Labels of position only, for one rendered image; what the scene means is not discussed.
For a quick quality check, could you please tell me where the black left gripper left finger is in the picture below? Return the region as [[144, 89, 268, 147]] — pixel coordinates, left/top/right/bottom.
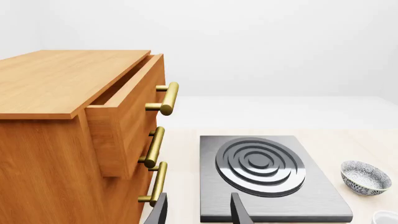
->
[[143, 192, 169, 224]]

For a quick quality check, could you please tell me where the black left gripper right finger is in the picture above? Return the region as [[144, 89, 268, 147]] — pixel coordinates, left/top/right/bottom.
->
[[230, 192, 256, 224]]

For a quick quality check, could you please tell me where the flat black stove plate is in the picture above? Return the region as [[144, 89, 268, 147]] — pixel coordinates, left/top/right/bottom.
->
[[200, 135, 354, 223]]

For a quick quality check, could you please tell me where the black patterned bowl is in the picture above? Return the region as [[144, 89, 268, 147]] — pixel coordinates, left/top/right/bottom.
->
[[340, 160, 392, 196]]

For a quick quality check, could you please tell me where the white plate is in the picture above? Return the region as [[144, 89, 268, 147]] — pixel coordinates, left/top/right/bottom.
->
[[372, 210, 398, 224]]

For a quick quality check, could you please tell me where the closed wooden drawer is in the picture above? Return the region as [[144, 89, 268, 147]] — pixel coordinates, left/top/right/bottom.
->
[[102, 161, 161, 224], [127, 114, 162, 182]]

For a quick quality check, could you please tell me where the open wooden drawer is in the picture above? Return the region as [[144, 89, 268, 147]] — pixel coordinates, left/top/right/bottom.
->
[[85, 53, 166, 179]]

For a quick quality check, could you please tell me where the wooden cabinet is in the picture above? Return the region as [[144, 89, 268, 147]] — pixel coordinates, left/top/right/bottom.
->
[[0, 49, 166, 224]]

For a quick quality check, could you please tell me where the brass handle on open drawer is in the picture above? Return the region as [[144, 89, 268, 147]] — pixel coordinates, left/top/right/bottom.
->
[[144, 81, 180, 116]]

